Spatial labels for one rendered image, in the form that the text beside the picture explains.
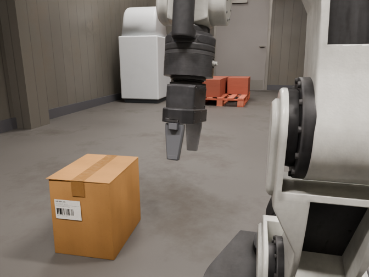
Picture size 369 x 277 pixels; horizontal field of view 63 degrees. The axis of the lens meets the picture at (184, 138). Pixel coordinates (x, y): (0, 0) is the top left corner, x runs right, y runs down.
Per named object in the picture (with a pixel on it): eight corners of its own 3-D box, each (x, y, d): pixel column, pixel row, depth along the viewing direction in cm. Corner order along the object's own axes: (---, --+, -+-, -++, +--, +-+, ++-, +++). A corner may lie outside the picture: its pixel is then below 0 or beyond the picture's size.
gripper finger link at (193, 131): (199, 151, 60) (201, 120, 59) (183, 149, 61) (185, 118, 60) (201, 150, 61) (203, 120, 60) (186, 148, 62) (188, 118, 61)
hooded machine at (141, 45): (138, 97, 594) (135, 11, 555) (171, 98, 579) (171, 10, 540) (121, 102, 518) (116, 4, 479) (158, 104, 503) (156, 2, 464)
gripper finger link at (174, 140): (165, 158, 51) (167, 121, 50) (183, 160, 50) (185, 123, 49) (161, 159, 50) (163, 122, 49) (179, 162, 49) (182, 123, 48)
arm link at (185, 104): (173, 117, 62) (177, 57, 60) (219, 121, 59) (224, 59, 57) (147, 121, 50) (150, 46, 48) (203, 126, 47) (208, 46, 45)
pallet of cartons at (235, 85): (209, 97, 597) (210, 75, 587) (250, 98, 577) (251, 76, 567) (196, 105, 486) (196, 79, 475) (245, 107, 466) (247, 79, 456)
